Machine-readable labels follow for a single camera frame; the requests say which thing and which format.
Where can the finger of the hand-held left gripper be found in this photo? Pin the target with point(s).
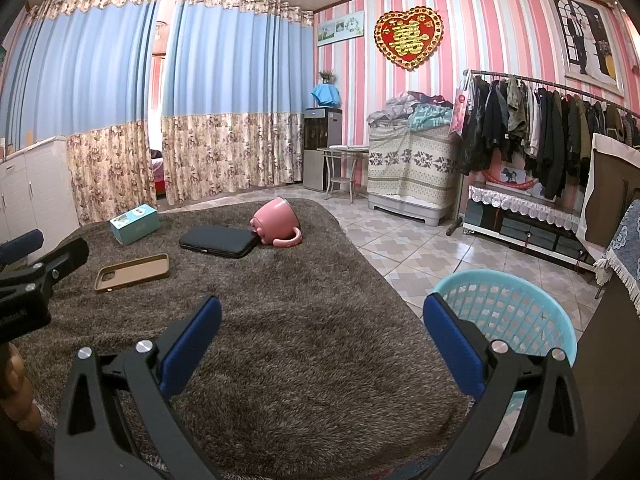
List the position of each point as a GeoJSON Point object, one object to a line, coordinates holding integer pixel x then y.
{"type": "Point", "coordinates": [65, 260]}
{"type": "Point", "coordinates": [22, 245]}

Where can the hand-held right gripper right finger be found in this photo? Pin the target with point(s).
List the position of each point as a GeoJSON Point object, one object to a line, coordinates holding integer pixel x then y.
{"type": "Point", "coordinates": [452, 345]}

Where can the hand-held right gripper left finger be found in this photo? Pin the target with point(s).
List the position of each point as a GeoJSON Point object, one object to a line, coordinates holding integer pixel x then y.
{"type": "Point", "coordinates": [192, 345]}

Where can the light blue plastic basket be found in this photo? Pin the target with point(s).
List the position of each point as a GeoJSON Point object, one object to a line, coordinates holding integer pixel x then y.
{"type": "Point", "coordinates": [505, 305]}

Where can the person's left hand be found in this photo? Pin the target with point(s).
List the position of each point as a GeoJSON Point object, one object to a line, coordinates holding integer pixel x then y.
{"type": "Point", "coordinates": [17, 390]}

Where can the white cabinet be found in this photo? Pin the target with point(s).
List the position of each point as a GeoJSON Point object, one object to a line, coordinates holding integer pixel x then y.
{"type": "Point", "coordinates": [35, 185]}

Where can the teal cardboard box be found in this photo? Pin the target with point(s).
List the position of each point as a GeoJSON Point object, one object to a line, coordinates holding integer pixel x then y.
{"type": "Point", "coordinates": [135, 225]}

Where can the black flat case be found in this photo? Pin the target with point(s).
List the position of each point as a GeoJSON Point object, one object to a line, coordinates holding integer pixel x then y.
{"type": "Point", "coordinates": [215, 242]}

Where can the pink pig toy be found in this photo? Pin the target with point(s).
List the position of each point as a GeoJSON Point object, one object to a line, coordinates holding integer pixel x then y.
{"type": "Point", "coordinates": [275, 217]}

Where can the low shelf with lace cloth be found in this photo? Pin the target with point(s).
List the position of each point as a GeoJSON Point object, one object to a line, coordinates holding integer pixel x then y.
{"type": "Point", "coordinates": [520, 202]}

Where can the small framed photo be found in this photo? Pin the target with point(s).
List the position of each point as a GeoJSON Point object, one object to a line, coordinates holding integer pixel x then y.
{"type": "Point", "coordinates": [512, 176]}

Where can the patterned cloth covered cabinet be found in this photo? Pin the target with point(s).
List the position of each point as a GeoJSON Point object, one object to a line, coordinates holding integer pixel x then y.
{"type": "Point", "coordinates": [410, 165]}

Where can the wide blue floral curtain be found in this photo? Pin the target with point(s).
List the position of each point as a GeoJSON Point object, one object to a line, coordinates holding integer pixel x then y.
{"type": "Point", "coordinates": [90, 60]}

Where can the blue patterned fringed cloth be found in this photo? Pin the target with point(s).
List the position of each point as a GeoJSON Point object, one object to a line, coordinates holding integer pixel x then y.
{"type": "Point", "coordinates": [625, 245]}

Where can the cream framed brown panel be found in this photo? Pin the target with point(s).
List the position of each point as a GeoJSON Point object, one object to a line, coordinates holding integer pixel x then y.
{"type": "Point", "coordinates": [615, 195]}

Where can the grey water dispenser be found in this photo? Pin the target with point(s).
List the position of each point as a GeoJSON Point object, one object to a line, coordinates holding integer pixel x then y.
{"type": "Point", "coordinates": [317, 160]}

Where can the small round side table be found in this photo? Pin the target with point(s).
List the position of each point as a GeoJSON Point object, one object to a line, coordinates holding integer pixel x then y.
{"type": "Point", "coordinates": [345, 149]}

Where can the pile of clothes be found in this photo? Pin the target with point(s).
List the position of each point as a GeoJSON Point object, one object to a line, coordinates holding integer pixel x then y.
{"type": "Point", "coordinates": [425, 115]}

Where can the pink hanging bag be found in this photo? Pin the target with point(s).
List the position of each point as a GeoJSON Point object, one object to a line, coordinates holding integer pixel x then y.
{"type": "Point", "coordinates": [459, 110]}

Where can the row of hanging clothes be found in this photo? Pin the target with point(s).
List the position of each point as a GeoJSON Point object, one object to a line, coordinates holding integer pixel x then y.
{"type": "Point", "coordinates": [550, 130]}

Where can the narrow blue floral curtain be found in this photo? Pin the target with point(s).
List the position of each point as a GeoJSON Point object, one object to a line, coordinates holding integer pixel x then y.
{"type": "Point", "coordinates": [235, 60]}

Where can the metal clothes rack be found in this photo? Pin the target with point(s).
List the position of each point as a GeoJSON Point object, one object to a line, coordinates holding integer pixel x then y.
{"type": "Point", "coordinates": [492, 73]}

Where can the blue cloth cover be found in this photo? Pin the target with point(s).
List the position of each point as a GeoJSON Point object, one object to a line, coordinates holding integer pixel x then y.
{"type": "Point", "coordinates": [325, 95]}

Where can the small potted plant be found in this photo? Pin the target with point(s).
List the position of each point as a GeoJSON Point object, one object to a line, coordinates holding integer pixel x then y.
{"type": "Point", "coordinates": [327, 77]}

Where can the red heart wall decoration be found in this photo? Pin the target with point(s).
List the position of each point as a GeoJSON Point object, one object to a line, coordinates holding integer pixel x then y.
{"type": "Point", "coordinates": [409, 37]}

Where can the wall poster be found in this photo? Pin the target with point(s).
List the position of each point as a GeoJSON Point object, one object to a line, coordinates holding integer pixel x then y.
{"type": "Point", "coordinates": [585, 40]}

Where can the landscape wall picture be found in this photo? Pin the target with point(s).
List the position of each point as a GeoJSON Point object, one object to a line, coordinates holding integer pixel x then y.
{"type": "Point", "coordinates": [340, 29]}

